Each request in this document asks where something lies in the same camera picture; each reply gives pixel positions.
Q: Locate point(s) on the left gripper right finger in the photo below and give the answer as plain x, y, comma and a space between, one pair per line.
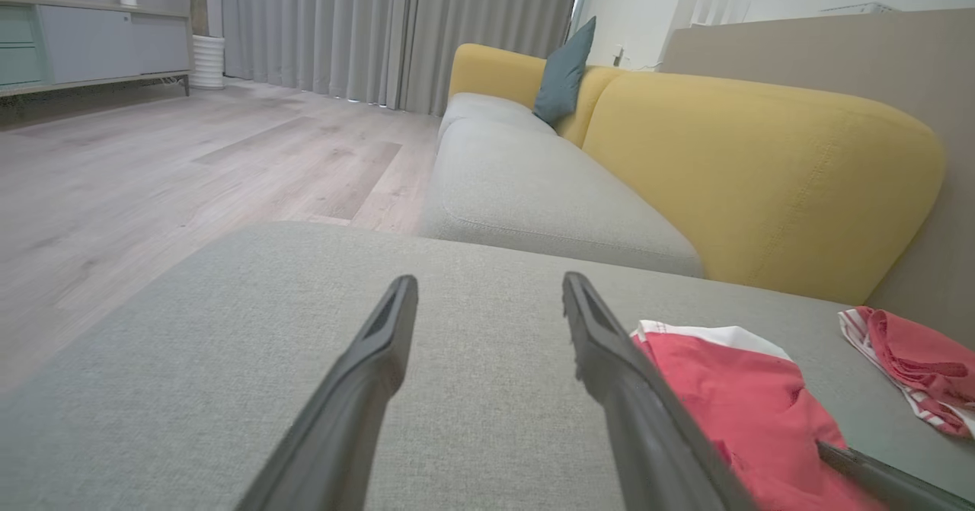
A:
640, 412

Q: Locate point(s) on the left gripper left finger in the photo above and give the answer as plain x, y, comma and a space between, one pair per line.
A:
343, 419

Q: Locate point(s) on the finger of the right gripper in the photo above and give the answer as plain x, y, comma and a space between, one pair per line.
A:
891, 480

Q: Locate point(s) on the red shorts white side stripes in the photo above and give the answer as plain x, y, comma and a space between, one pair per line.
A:
746, 404

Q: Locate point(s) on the red basketball jersey white sleeves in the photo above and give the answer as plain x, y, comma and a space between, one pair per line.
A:
922, 366

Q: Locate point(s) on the wide yellow sofa backrest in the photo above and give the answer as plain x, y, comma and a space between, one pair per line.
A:
762, 176

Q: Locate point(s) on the teal throw pillow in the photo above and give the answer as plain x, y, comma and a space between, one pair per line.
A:
564, 77

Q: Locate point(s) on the narrow yellow sofa backrest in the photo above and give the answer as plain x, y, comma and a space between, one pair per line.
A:
495, 73

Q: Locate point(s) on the white ribbed floor vase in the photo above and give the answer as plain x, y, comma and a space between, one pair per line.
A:
206, 62

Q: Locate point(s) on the grey curtain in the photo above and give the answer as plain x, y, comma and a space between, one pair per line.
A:
381, 31

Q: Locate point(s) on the grey low sideboard cabinet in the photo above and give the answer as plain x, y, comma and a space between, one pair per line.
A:
84, 43

